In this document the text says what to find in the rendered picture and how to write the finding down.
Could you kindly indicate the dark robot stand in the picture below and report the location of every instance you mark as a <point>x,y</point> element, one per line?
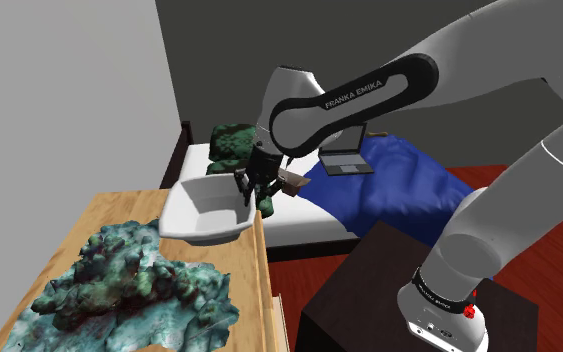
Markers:
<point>359,292</point>

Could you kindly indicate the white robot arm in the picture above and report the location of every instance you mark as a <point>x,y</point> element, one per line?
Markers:
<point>505,204</point>

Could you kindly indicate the white square bowl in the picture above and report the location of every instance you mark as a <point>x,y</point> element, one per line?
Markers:
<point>203,214</point>

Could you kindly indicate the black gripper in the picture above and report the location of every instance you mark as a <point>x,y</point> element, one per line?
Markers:
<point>265,166</point>

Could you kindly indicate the bed with blue blanket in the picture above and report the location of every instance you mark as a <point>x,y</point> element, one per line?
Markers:
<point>310,219</point>

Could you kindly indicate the teal green lumpy figure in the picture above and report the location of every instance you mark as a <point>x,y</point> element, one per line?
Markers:
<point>130,287</point>

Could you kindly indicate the wooden chest of drawers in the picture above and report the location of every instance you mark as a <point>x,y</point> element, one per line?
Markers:
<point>247,273</point>

